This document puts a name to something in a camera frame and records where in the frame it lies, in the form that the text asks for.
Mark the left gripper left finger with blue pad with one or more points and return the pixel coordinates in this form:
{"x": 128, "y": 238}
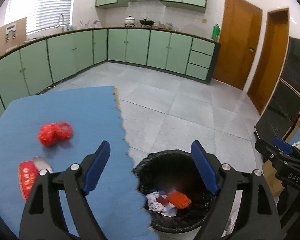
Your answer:
{"x": 43, "y": 215}

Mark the white tissue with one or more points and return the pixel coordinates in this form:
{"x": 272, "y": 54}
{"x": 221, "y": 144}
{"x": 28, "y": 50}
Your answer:
{"x": 153, "y": 204}

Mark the black glass cabinet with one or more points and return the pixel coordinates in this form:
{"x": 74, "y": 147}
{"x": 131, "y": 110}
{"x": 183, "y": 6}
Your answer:
{"x": 283, "y": 110}

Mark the dark red scouring pad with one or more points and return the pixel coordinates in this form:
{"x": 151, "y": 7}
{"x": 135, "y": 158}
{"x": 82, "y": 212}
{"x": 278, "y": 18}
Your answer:
{"x": 162, "y": 199}

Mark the window blinds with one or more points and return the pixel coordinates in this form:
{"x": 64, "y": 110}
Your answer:
{"x": 40, "y": 14}

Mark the wooden door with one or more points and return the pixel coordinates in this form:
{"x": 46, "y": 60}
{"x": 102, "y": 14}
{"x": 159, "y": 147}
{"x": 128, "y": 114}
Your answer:
{"x": 271, "y": 58}
{"x": 239, "y": 38}

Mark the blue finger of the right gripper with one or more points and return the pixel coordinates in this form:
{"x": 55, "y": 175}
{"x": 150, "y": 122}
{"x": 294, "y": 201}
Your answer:
{"x": 283, "y": 146}

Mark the red festive paper cup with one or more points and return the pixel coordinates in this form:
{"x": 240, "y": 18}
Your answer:
{"x": 28, "y": 172}

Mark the white cooking pot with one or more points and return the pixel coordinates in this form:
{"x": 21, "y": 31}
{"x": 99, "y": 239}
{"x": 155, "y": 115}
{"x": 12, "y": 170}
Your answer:
{"x": 129, "y": 21}

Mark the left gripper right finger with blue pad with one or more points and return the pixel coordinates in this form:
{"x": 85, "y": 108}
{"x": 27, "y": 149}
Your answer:
{"x": 257, "y": 216}

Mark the black trash bin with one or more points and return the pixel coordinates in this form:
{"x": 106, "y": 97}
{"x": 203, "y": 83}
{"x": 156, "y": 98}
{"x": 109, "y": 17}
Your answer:
{"x": 169, "y": 170}

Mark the blue scalloped table mat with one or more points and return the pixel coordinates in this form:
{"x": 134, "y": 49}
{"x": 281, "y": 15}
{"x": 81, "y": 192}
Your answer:
{"x": 93, "y": 114}

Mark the orange foam fruit net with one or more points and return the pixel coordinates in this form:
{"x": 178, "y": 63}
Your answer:
{"x": 178, "y": 199}

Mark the blue white paper cup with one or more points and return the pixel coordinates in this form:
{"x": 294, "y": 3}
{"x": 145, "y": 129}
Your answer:
{"x": 170, "y": 210}

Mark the green bottle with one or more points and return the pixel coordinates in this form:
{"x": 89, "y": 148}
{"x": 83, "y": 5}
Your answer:
{"x": 215, "y": 32}

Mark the red plastic bag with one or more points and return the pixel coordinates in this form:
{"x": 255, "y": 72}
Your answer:
{"x": 51, "y": 133}

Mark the brown cardboard board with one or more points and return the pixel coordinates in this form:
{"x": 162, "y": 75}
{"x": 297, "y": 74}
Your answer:
{"x": 12, "y": 35}

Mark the kitchen faucet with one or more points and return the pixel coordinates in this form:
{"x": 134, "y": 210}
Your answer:
{"x": 60, "y": 22}

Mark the black wok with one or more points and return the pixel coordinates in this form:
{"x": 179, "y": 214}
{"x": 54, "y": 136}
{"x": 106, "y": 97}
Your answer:
{"x": 146, "y": 22}

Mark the green lower kitchen cabinets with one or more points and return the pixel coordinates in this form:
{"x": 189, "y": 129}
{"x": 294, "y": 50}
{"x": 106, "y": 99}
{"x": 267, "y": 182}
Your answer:
{"x": 37, "y": 65}

